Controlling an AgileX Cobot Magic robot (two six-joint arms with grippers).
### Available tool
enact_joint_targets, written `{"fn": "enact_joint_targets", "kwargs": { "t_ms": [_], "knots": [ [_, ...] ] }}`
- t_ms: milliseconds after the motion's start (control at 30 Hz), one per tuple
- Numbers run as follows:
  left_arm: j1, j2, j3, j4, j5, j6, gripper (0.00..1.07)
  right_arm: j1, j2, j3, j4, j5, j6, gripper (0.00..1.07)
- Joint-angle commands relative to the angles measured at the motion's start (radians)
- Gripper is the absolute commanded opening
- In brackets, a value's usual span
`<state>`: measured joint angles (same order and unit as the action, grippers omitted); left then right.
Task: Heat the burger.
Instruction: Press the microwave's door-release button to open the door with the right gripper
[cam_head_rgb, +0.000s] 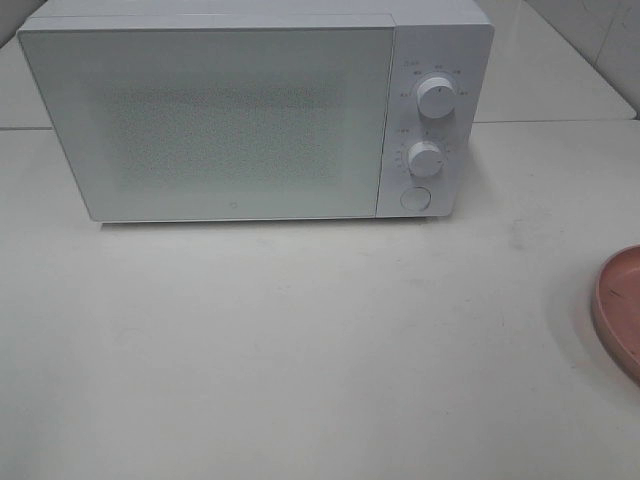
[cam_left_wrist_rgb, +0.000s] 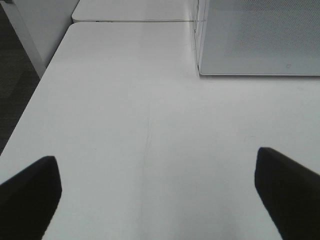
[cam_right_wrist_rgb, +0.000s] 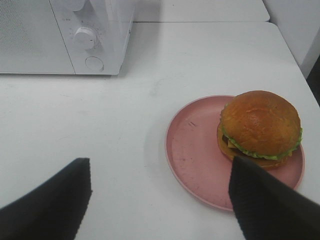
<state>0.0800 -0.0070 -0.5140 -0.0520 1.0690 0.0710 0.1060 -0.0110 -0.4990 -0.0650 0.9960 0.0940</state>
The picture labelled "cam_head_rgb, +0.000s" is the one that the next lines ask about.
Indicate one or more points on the upper white power knob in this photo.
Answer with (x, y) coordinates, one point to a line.
(436, 96)

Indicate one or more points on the white microwave oven body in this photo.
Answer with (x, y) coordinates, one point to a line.
(450, 37)

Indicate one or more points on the white microwave door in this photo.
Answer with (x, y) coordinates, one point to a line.
(204, 125)

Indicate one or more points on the pink round plate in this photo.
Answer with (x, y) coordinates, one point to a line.
(615, 309)

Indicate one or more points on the lower white timer knob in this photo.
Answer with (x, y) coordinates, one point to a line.
(425, 159)

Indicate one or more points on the round white door button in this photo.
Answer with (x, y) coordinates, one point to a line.
(416, 199)

